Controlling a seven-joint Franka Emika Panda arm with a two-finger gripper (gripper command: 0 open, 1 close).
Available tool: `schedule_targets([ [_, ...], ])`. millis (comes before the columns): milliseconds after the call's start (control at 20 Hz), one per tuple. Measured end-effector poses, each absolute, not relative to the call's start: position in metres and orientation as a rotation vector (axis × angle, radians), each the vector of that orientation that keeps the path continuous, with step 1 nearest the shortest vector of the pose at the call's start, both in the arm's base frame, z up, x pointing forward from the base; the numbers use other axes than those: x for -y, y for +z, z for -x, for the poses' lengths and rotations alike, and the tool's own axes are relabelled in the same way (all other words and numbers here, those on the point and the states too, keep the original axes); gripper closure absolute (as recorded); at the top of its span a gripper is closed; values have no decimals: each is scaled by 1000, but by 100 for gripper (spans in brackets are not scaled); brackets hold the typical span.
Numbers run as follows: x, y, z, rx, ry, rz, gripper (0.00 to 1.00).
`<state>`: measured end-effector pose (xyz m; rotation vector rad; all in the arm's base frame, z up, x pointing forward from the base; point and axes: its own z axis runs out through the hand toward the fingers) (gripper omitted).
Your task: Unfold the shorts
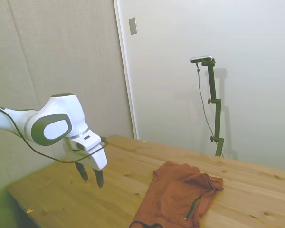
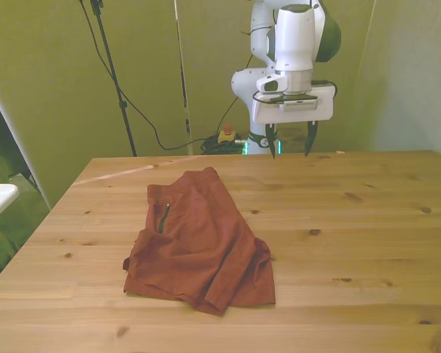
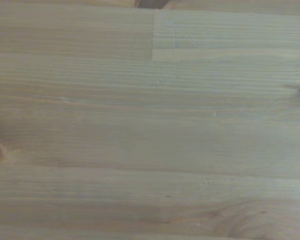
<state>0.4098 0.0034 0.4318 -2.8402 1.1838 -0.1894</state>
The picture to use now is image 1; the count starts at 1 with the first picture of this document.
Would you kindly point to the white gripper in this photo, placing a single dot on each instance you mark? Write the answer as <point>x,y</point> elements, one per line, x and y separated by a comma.
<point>98,159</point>

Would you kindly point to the rust orange shorts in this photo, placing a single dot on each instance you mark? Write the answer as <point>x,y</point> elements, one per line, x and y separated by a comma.
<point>175,194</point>

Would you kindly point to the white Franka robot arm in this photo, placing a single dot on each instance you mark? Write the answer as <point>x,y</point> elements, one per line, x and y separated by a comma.
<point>59,111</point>

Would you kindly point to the small tan tape piece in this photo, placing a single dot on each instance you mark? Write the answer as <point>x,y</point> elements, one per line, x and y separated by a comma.
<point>29,210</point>

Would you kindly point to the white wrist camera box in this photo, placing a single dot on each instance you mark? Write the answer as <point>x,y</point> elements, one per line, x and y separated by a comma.
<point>85,141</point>

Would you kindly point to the white door frame trim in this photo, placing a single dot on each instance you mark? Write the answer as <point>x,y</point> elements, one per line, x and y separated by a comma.
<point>124,66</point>

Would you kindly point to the dark green camera stand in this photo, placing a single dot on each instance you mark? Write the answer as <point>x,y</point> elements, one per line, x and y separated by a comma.
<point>216,111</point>

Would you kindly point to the grey wall plate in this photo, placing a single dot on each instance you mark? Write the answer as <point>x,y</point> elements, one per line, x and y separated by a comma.
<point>133,26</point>

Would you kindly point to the silver camera on stand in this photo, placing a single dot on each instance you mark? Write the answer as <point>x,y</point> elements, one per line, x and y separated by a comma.
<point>201,58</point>

